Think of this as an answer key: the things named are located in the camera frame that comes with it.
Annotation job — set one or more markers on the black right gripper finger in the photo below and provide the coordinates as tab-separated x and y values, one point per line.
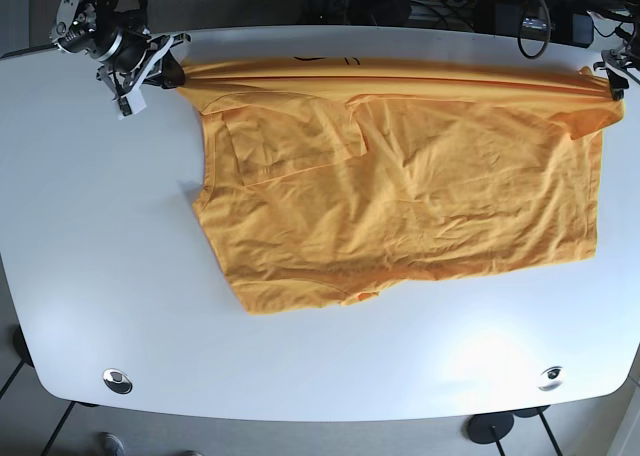
171	73

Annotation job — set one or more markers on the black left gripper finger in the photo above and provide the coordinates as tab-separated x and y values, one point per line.
617	84

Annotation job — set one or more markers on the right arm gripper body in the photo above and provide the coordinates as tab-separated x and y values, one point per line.
136	61

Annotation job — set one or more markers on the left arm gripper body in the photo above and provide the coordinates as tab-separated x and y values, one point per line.
620	61

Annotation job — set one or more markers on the orange T-shirt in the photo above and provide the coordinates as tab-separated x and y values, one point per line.
328	181

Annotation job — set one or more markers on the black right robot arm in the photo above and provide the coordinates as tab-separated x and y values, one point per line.
115	33

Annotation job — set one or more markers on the left metal table grommet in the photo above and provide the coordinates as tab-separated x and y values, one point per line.
117	381

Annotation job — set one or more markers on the metal table grommet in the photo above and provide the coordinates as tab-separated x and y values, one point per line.
551	378
117	381

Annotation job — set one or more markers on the right metal table grommet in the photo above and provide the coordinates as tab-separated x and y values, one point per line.
551	378

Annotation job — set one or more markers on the grey sneaker shoe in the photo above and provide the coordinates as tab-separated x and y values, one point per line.
111	445

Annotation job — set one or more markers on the black round stand base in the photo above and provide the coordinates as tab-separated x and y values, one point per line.
489	428

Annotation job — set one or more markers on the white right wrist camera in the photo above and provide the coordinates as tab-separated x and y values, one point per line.
131	104

